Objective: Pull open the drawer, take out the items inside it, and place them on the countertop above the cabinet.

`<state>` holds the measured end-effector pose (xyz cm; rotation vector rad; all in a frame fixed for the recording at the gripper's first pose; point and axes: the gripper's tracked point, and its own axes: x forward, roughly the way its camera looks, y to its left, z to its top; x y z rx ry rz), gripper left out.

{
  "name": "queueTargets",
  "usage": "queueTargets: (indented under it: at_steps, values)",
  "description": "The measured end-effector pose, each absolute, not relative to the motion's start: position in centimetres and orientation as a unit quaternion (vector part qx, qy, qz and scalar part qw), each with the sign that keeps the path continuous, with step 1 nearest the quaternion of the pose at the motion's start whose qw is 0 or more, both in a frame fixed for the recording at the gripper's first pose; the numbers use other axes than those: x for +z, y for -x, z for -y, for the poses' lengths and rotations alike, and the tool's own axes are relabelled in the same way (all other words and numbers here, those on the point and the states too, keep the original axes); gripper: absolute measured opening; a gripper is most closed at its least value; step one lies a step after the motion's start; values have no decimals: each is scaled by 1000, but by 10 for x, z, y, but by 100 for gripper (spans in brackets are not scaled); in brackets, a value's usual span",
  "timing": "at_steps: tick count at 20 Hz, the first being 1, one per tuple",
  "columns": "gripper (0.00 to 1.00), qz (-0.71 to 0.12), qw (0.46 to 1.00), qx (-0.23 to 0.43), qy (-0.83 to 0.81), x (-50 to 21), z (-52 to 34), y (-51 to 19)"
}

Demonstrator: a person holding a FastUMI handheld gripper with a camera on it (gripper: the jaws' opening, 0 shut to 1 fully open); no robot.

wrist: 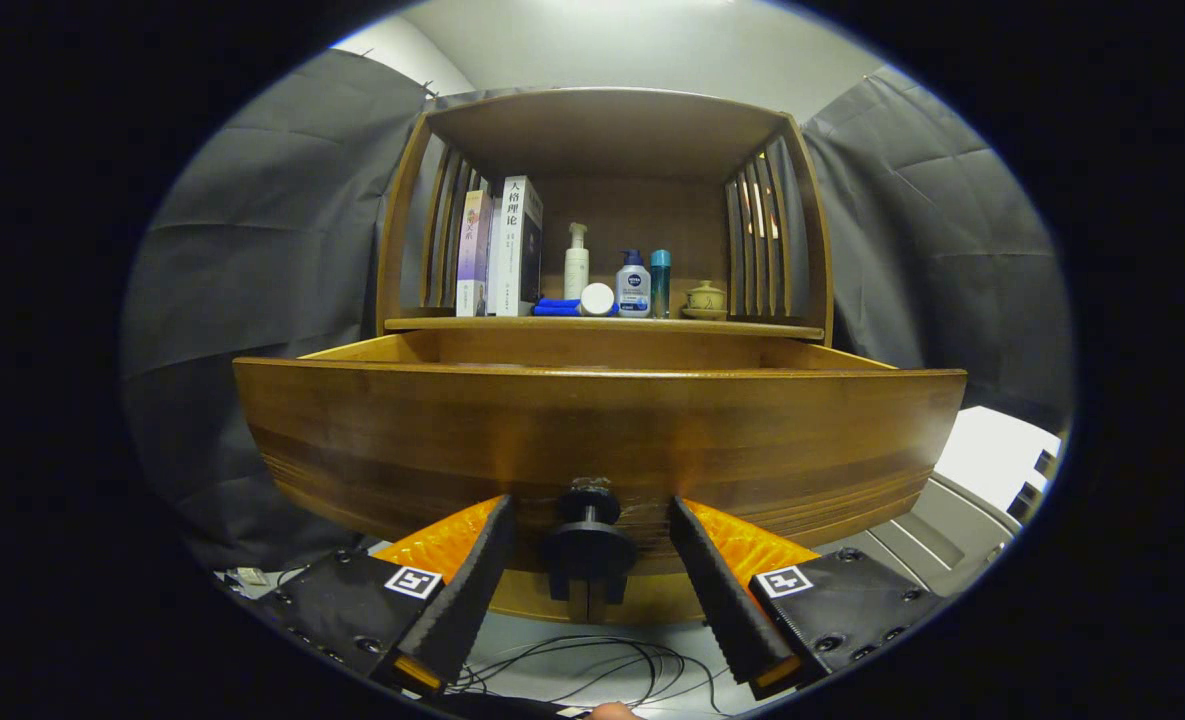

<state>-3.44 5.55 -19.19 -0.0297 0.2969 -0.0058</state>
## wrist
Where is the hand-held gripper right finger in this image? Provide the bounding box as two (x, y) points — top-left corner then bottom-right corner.
(667, 497), (953, 701)

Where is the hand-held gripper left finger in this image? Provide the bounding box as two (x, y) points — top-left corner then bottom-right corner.
(252, 495), (519, 698)

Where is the black drawer knob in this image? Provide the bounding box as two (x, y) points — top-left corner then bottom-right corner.
(540, 478), (639, 581)

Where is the wooden drawer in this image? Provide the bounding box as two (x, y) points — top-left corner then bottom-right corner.
(234, 330), (968, 576)

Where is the wooden cabinet door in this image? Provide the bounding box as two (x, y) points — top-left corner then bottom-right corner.
(489, 572), (588, 623)
(587, 575), (708, 626)

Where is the wooden countertop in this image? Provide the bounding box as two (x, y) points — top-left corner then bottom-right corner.
(384, 315), (826, 341)

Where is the wooden cabinet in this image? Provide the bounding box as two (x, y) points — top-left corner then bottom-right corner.
(234, 87), (968, 626)

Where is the grey ribbed plastic panel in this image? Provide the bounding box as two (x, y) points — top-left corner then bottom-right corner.
(832, 470), (1023, 601)

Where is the blue folded cloth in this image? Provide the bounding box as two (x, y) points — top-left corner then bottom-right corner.
(532, 297), (621, 318)

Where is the cream lidded teacup with saucer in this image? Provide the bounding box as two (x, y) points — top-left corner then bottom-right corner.
(682, 281), (729, 321)

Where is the white board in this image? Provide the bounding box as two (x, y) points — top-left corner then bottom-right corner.
(932, 405), (1063, 516)

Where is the grey bottle with blue pump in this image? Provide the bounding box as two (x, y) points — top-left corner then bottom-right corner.
(616, 249), (653, 319)

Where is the white pump bottle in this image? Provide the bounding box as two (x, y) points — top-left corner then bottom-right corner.
(563, 222), (591, 301)

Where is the purple and white book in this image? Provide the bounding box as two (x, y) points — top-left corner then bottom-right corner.
(455, 189), (495, 318)

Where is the white book with portrait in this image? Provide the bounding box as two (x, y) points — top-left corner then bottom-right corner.
(487, 176), (545, 318)

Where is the black cable bundle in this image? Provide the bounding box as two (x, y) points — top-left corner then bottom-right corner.
(447, 635), (723, 716)

